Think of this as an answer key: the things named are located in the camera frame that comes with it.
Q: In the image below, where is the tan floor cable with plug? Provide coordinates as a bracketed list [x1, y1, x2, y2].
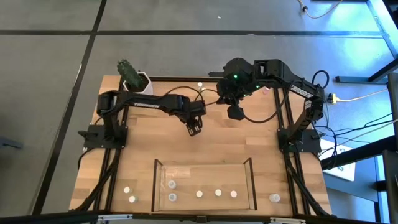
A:
[297, 0, 345, 19]

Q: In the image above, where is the wooden shelf with black legs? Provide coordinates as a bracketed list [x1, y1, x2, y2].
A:
[151, 157, 258, 212]

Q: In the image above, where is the white board with blue marks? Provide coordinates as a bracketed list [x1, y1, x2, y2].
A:
[320, 138, 357, 182]

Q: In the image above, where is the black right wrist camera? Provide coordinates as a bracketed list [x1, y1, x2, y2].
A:
[227, 105, 245, 121]

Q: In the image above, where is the black floor cable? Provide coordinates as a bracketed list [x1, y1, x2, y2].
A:
[307, 99, 398, 162]

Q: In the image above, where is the black neighbouring station frame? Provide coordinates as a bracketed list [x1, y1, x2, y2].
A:
[320, 0, 398, 224]

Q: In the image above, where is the beige power cord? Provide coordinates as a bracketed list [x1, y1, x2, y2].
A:
[337, 88, 389, 103]

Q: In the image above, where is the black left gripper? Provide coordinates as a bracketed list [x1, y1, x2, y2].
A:
[179, 103, 204, 138]

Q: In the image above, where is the black aluminium table frame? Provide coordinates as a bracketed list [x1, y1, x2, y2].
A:
[70, 75, 335, 224]

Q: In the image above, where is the grey floor foot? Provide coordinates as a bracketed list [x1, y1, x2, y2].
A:
[0, 136, 24, 150]

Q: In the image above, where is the silver aluminium bracket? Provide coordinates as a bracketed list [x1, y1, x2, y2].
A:
[96, 213, 134, 222]
[269, 217, 307, 224]

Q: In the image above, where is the green cactus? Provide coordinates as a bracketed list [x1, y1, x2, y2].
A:
[116, 58, 146, 90]

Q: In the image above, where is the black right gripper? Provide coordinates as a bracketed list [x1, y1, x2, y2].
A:
[216, 77, 253, 106]

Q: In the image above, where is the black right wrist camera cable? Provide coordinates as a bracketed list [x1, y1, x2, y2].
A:
[242, 70, 330, 124]

